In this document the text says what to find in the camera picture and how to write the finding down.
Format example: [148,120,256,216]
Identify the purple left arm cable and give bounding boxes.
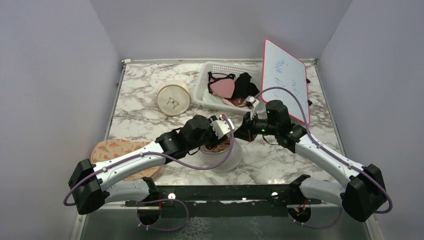
[63,114,235,207]

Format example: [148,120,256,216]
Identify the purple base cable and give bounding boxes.
[287,205,344,229]
[134,198,190,232]

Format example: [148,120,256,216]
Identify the white plastic laundry basket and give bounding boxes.
[193,61,262,115]

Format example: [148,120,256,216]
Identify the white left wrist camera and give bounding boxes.
[209,114,235,139]

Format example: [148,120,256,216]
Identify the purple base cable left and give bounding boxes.
[134,198,190,232]

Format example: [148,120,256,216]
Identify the floral flat laundry bag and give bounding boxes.
[89,138,162,181]

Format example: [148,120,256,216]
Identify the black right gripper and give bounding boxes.
[231,111,279,143]

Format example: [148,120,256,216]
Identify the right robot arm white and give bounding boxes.
[234,96,389,222]

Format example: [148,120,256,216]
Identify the peach lace bra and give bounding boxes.
[200,138,231,153]

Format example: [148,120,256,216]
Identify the white mesh laundry bag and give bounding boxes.
[199,130,242,173]

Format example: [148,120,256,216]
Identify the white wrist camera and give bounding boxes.
[209,114,235,139]
[243,96,260,120]

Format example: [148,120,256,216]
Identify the peach satin garment in basket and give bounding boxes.
[222,98,249,109]

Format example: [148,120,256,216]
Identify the pink bra black straps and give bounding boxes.
[207,71,237,100]

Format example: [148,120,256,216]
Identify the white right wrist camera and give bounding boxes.
[243,96,260,120]

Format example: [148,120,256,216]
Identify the pale green garment in basket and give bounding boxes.
[202,88,225,105]

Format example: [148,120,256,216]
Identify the black garment in basket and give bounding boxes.
[231,72,260,100]

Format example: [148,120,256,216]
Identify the black mounting rail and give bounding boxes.
[124,183,321,218]

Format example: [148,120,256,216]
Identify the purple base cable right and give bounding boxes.
[287,205,344,229]

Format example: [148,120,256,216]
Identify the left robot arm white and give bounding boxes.
[63,115,218,215]

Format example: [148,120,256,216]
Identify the beige round laundry bag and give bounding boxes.
[156,80,192,117]

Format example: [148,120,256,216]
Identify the pink-framed whiteboard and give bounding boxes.
[261,39,310,124]

